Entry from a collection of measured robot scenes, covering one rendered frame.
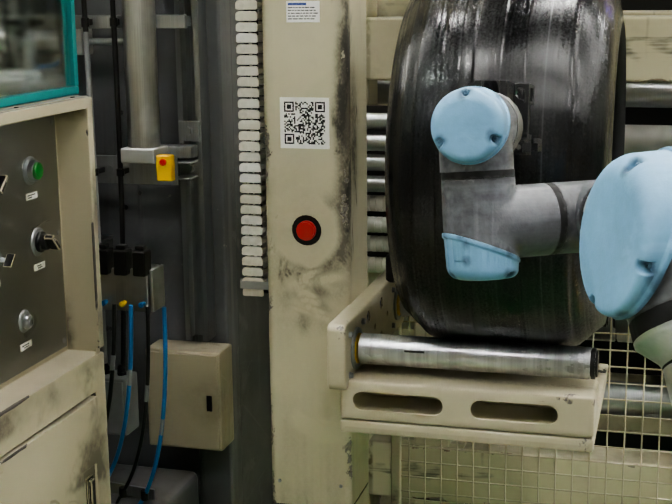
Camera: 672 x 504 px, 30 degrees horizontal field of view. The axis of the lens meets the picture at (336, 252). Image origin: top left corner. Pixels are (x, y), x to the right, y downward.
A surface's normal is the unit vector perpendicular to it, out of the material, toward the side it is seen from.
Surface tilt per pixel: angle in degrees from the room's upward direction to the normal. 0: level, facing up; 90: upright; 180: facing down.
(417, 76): 62
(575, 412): 90
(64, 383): 90
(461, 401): 90
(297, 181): 90
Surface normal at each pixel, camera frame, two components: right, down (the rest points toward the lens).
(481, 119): -0.26, 0.08
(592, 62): 0.49, -0.26
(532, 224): 0.29, 0.15
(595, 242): -0.97, -0.06
